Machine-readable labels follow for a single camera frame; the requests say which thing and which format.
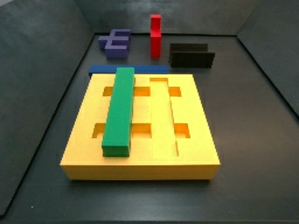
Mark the blue long bar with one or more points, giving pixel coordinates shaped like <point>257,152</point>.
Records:
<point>141,69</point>

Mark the yellow slotted board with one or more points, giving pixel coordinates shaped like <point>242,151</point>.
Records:
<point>171,141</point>

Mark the green long bar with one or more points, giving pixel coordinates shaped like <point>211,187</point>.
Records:
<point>117,139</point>

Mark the purple comb-shaped block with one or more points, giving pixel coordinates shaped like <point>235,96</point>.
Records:
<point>115,43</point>

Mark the red notched bar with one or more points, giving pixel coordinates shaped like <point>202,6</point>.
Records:
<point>155,35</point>

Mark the black angle bracket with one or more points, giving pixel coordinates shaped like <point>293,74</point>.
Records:
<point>190,55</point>

